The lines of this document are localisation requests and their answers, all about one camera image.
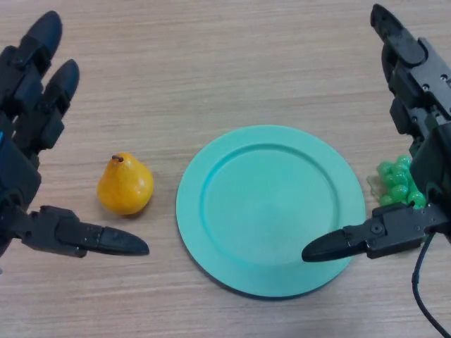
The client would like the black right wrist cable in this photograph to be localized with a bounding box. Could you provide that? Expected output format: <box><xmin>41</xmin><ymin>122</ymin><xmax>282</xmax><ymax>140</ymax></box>
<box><xmin>412</xmin><ymin>230</ymin><xmax>451</xmax><ymax>338</ymax></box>

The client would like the yellow pear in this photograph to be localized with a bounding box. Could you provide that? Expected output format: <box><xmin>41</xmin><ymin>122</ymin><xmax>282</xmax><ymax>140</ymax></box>
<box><xmin>97</xmin><ymin>151</ymin><xmax>155</xmax><ymax>216</ymax></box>

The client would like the green grape bunch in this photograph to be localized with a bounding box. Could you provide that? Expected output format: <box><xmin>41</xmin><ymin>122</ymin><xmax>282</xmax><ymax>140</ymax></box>
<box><xmin>366</xmin><ymin>154</ymin><xmax>429</xmax><ymax>211</ymax></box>

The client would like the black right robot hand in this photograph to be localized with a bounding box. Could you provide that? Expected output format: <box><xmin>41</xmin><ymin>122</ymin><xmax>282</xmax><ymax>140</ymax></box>
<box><xmin>302</xmin><ymin>4</ymin><xmax>451</xmax><ymax>263</ymax></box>

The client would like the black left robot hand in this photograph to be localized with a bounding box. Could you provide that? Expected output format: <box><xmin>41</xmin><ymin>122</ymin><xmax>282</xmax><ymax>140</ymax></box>
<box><xmin>0</xmin><ymin>10</ymin><xmax>150</xmax><ymax>260</ymax></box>

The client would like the teal green round plate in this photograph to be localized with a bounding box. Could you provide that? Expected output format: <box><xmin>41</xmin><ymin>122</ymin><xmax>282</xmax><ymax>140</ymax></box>
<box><xmin>175</xmin><ymin>125</ymin><xmax>366</xmax><ymax>300</ymax></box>

